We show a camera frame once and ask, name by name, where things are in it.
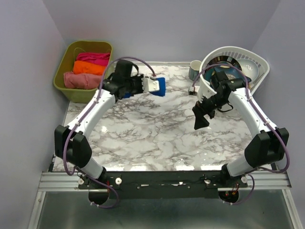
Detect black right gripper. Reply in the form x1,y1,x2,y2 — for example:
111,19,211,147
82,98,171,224
192,93,229,129

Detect blue t shirt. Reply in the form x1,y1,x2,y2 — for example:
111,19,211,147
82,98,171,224
122,76,167,99

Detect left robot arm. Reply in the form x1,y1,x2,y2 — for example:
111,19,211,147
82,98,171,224
54,58,159,188

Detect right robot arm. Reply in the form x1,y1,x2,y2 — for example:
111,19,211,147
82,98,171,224
192,72,289,187

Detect magenta rolled t shirt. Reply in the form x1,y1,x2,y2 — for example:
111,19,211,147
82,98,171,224
76,52,111,66

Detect pink rolled t shirt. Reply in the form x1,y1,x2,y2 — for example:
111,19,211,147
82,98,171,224
63,72,101,90

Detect grey white mug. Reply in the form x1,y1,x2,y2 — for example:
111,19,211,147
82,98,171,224
188,60,202,82

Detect orange rolled t shirt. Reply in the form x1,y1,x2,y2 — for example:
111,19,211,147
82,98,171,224
72,61,106,75

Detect teal plate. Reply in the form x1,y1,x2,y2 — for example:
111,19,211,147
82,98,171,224
203,65,234,82

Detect blue star shaped dish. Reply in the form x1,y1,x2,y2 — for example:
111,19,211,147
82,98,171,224
213,65,252,83

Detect white bowl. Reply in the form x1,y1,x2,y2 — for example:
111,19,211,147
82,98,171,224
237,59,259,82

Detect white plastic dish basket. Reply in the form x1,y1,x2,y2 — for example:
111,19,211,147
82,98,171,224
200,46,270,94

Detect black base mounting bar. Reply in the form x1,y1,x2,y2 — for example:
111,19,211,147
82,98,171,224
79,170,247,199

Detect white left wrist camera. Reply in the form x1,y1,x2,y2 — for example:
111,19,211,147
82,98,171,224
142,76,160,93

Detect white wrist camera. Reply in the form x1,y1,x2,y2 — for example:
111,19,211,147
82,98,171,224
142,76,160,93
188,74,216,102

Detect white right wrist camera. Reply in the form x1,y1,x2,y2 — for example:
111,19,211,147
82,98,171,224
188,74,216,102

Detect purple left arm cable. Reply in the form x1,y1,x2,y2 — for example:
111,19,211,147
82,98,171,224
63,56,158,208

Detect aluminium rail frame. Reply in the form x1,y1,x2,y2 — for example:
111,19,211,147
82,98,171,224
28,171,303,229

